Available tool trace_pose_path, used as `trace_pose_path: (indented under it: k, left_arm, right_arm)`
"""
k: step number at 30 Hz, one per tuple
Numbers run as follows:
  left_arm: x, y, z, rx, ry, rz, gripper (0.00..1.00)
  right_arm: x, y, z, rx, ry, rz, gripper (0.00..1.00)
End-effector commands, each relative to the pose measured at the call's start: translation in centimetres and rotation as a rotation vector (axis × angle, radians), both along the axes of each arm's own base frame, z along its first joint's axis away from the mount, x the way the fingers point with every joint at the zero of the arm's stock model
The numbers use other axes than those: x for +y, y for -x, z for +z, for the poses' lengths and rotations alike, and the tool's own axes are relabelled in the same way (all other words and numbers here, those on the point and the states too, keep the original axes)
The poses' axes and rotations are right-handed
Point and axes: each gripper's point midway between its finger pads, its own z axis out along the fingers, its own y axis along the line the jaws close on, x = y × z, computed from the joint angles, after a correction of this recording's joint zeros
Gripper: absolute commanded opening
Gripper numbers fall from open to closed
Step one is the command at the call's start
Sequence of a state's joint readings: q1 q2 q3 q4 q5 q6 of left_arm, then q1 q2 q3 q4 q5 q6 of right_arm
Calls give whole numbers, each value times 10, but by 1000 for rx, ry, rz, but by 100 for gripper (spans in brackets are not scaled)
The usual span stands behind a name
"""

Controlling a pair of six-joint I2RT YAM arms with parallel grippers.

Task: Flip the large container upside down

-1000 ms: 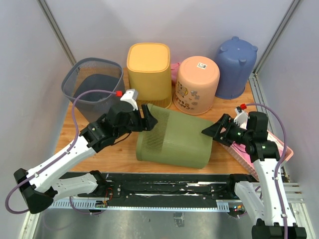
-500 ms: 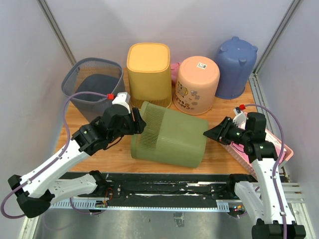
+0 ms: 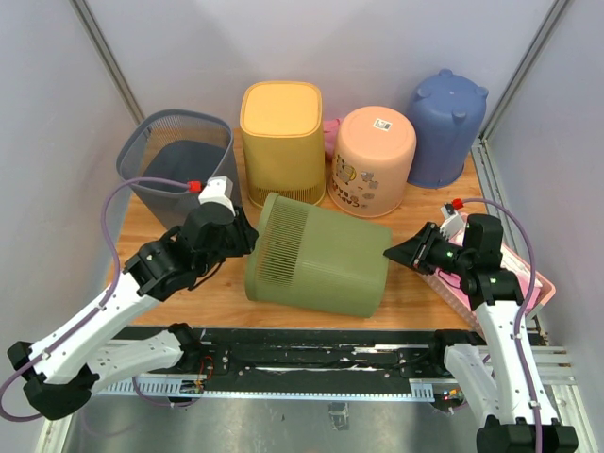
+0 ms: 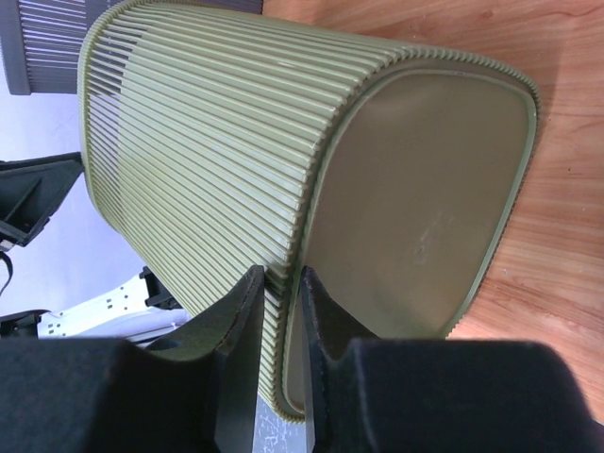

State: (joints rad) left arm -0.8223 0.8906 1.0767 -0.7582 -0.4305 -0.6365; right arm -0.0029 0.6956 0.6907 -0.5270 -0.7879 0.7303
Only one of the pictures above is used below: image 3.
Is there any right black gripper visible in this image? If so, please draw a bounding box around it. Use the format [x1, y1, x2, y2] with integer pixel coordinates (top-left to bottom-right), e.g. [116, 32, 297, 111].
[385, 222, 473, 276]

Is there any green mesh waste bin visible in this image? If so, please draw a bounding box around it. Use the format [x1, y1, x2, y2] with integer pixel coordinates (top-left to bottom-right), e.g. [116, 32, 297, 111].
[244, 193, 393, 318]

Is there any peach cartoon plastic bucket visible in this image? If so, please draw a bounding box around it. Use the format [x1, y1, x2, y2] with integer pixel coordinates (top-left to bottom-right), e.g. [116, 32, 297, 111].
[327, 106, 416, 218]

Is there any grey mesh waste bin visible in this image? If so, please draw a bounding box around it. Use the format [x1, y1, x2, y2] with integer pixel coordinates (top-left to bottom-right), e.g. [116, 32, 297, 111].
[116, 109, 243, 228]

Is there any yellow slatted waste bin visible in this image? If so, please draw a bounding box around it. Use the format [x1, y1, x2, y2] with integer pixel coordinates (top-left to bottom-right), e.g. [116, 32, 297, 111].
[240, 80, 326, 207]

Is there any large blue plastic bucket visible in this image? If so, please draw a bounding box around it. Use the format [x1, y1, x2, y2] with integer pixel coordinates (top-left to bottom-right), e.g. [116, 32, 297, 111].
[405, 69, 489, 189]

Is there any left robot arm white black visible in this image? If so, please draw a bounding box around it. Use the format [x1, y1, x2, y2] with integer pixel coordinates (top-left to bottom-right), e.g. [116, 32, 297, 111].
[8, 202, 258, 420]

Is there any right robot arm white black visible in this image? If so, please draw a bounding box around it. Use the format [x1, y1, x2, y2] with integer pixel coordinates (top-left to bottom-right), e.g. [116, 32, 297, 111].
[383, 214, 579, 452]

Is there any pink perforated basket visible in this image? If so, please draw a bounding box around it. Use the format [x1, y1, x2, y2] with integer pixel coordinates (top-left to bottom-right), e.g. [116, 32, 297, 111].
[419, 235, 557, 334]

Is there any folded pink shirt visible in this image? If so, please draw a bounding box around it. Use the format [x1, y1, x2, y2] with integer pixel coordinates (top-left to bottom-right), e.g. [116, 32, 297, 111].
[323, 118, 343, 160]

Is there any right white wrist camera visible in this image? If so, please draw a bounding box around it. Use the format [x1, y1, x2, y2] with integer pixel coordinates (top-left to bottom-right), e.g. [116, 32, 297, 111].
[440, 203, 468, 240]

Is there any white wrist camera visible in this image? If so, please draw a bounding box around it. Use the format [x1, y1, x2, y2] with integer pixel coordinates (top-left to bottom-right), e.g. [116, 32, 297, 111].
[197, 176, 235, 213]
[440, 203, 468, 240]

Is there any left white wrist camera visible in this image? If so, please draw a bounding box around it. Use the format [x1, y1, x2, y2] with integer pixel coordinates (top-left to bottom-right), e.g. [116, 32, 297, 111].
[197, 176, 235, 213]

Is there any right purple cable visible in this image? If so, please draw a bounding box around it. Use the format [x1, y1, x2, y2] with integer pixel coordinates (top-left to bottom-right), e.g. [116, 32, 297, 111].
[450, 196, 544, 453]

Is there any purple cable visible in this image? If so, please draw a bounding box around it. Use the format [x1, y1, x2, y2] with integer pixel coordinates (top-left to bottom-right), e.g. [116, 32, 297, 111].
[450, 196, 544, 453]
[0, 176, 197, 422]

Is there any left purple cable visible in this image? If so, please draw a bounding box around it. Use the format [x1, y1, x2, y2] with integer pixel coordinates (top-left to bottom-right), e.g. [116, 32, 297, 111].
[0, 176, 197, 422]

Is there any white slotted cable duct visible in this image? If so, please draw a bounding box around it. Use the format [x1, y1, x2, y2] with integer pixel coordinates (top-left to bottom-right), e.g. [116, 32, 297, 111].
[93, 377, 435, 403]

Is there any right aluminium frame post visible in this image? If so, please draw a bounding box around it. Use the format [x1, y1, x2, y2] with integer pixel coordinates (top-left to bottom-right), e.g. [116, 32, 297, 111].
[479, 0, 574, 144]

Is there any aluminium frame post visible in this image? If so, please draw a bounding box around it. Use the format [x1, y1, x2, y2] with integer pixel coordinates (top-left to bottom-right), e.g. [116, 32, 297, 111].
[69, 0, 144, 124]
[479, 0, 574, 144]

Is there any left aluminium frame post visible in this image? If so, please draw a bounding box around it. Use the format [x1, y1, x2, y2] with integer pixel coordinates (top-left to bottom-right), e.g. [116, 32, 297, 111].
[69, 0, 144, 124]

